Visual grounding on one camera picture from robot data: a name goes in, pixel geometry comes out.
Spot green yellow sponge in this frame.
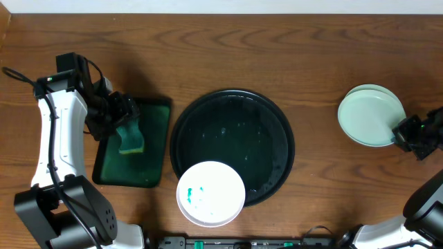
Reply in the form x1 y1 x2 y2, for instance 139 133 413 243
116 118 145 154

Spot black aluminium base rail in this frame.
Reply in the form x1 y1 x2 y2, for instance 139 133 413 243
156 236 338 249

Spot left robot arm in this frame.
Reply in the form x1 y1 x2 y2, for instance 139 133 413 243
14 53 145 248

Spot white plate green stains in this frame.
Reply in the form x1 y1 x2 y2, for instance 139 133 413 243
176 161 246 228

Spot mint green plate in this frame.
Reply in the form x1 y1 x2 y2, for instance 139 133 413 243
338 90 406 147
347 84 404 104

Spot round black tray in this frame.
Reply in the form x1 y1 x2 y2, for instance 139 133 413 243
170 89 296 207

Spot rectangular dark green tray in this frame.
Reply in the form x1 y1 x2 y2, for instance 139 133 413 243
92 98 170 188

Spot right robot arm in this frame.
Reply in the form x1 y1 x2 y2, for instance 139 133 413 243
336 108 442 248

